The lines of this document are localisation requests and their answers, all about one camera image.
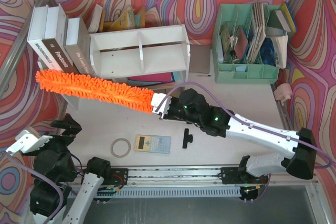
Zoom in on black clip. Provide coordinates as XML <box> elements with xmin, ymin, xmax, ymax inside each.
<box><xmin>182</xmin><ymin>128</ymin><xmax>193</xmax><ymax>149</ymax></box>

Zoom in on orange microfiber duster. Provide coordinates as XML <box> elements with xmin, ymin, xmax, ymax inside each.
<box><xmin>35</xmin><ymin>69</ymin><xmax>154</xmax><ymax>113</ymax></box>

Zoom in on clear tape roll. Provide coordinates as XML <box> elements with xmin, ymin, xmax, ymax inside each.
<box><xmin>110</xmin><ymin>138</ymin><xmax>131</xmax><ymax>158</ymax></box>

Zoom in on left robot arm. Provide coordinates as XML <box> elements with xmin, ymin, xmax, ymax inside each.
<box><xmin>27</xmin><ymin>114</ymin><xmax>111</xmax><ymax>223</ymax></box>

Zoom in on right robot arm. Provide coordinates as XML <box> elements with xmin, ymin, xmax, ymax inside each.
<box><xmin>151</xmin><ymin>89</ymin><xmax>317</xmax><ymax>180</ymax></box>

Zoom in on white wooden bookshelf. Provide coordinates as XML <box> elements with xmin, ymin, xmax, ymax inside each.
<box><xmin>90</xmin><ymin>25</ymin><xmax>190</xmax><ymax>82</ymax></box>

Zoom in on white side shelf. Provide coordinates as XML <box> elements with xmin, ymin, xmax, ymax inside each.
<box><xmin>37</xmin><ymin>58</ymin><xmax>80</xmax><ymax>111</ymax></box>

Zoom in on stack of coloured paper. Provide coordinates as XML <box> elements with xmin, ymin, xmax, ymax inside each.
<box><xmin>127</xmin><ymin>71</ymin><xmax>182</xmax><ymax>89</ymax></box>

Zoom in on beige blue calculator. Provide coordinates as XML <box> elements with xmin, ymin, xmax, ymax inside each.
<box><xmin>134</xmin><ymin>135</ymin><xmax>171</xmax><ymax>154</ymax></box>

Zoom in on mint green desk organizer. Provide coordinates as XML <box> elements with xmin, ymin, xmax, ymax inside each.
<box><xmin>212</xmin><ymin>3</ymin><xmax>279</xmax><ymax>84</ymax></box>

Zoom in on grey book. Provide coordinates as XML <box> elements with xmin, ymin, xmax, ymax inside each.
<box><xmin>65</xmin><ymin>17</ymin><xmax>96</xmax><ymax>77</ymax></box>

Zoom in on brown book Fredonia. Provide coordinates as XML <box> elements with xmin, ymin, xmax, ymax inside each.
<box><xmin>42</xmin><ymin>5</ymin><xmax>78</xmax><ymax>73</ymax></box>

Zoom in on pink pig figurine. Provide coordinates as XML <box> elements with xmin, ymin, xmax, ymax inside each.
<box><xmin>274</xmin><ymin>83</ymin><xmax>292</xmax><ymax>106</ymax></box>

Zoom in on white book Mademoiselle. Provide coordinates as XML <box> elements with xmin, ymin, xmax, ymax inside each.
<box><xmin>27</xmin><ymin>5</ymin><xmax>61</xmax><ymax>70</ymax></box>

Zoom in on books behind shelf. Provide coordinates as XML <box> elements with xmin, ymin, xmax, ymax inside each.
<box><xmin>86</xmin><ymin>4</ymin><xmax>145</xmax><ymax>33</ymax></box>

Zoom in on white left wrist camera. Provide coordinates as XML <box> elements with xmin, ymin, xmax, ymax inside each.
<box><xmin>6</xmin><ymin>127</ymin><xmax>52</xmax><ymax>156</ymax></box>

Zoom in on aluminium mounting rail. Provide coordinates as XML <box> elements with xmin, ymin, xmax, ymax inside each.
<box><xmin>31</xmin><ymin>166</ymin><xmax>320</xmax><ymax>188</ymax></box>

